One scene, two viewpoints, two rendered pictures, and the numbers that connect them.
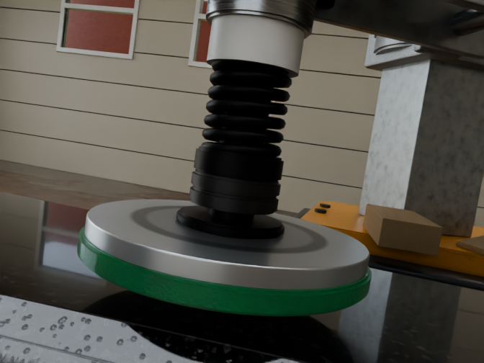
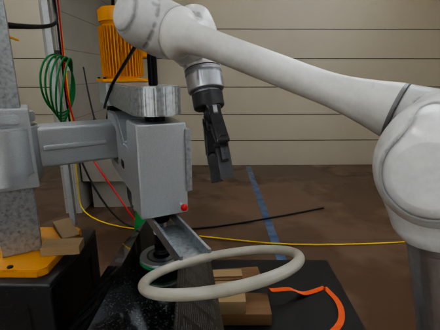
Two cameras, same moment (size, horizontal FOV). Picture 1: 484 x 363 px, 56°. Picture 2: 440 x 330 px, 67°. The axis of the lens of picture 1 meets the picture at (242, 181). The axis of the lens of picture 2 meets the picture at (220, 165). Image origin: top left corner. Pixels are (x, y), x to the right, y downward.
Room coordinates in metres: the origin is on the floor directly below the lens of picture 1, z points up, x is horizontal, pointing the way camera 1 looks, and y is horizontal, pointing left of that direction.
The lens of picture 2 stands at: (0.44, 1.49, 1.72)
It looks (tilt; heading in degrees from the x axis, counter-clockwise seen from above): 15 degrees down; 255
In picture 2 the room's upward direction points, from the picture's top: straight up
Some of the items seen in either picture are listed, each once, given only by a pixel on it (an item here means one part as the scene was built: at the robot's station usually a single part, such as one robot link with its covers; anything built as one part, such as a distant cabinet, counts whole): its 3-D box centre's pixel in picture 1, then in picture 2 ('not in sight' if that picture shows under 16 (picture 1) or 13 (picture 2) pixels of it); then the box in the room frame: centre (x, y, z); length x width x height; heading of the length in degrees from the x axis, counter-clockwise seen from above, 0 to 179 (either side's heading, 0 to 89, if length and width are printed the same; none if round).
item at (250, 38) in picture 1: (256, 45); not in sight; (0.35, 0.00, 1.00); 0.07 x 0.07 x 0.04
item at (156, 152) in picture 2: not in sight; (152, 164); (0.37, -0.07, 1.30); 0.36 x 0.22 x 0.45; 102
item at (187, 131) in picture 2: not in sight; (185, 158); (0.22, 0.05, 1.35); 0.08 x 0.03 x 0.28; 102
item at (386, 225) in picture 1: (397, 226); (62, 246); (0.87, -0.31, 0.81); 0.20 x 0.10 x 0.05; 173
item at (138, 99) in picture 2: not in sight; (136, 98); (0.42, -0.34, 1.60); 0.96 x 0.25 x 0.17; 102
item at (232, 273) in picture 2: not in sight; (226, 273); (-0.23, -0.86, 0.10); 0.25 x 0.10 x 0.01; 169
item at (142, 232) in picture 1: (228, 232); (162, 255); (0.35, 0.00, 0.86); 0.21 x 0.21 x 0.01
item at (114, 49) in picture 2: not in sight; (123, 46); (0.47, -0.64, 1.88); 0.31 x 0.28 x 0.40; 12
